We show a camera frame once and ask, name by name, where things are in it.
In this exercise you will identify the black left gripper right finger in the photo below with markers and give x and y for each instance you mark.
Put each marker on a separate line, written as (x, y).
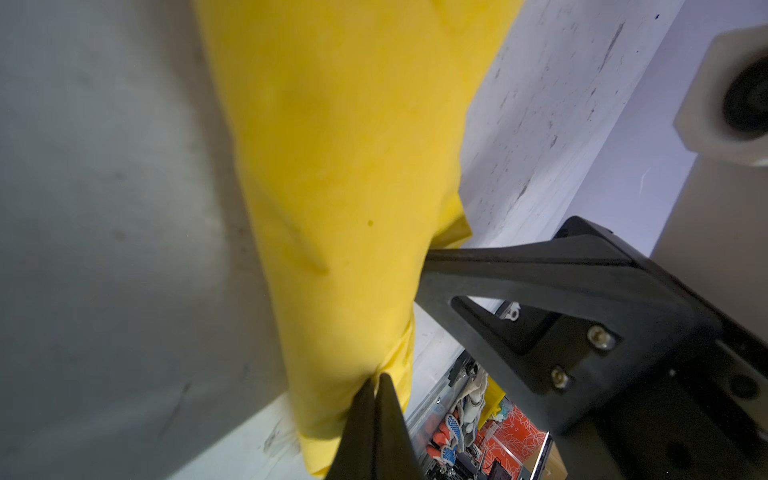
(395, 457)

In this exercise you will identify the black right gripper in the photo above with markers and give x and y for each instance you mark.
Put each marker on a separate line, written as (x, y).
(564, 326)

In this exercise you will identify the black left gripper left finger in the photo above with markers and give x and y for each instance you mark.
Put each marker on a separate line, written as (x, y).
(354, 459)

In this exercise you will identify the yellow paper napkin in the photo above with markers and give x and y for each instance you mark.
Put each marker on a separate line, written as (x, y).
(347, 119)

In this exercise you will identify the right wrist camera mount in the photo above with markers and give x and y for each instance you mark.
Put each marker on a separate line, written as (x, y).
(723, 115)

